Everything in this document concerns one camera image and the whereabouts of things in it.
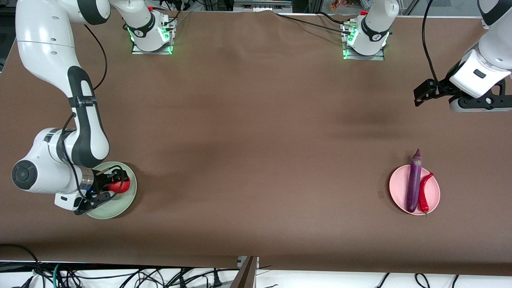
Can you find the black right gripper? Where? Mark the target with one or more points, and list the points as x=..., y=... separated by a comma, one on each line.
x=100, y=182

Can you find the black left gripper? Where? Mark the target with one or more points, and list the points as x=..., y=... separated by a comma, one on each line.
x=438, y=88

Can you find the red pomegranate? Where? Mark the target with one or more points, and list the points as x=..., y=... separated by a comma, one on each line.
x=120, y=186

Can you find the purple eggplant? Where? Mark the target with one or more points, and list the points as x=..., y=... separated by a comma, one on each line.
x=414, y=184

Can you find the red chili pepper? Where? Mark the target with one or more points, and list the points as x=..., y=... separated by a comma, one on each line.
x=423, y=196

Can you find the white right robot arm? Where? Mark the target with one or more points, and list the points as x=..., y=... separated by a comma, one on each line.
x=48, y=60

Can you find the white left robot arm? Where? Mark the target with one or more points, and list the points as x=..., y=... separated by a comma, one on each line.
x=496, y=48

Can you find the light green plate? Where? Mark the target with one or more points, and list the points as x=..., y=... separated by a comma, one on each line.
x=120, y=204

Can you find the pink plate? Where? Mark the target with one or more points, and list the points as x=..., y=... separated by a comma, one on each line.
x=400, y=188

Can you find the colourful toy pile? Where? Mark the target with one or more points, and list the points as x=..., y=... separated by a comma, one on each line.
x=348, y=4

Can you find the brown table cover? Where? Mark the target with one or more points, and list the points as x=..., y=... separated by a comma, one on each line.
x=240, y=140

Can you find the black power plug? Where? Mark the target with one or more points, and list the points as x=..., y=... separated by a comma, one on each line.
x=216, y=280

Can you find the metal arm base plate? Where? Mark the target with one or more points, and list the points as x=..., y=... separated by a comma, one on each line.
x=362, y=58
x=152, y=52

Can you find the aluminium frame profile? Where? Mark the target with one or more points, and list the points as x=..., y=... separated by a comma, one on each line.
x=410, y=6

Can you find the wooden post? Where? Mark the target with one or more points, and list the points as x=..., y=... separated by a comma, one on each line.
x=246, y=276

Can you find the metal rail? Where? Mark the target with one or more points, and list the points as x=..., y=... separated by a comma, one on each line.
x=262, y=4

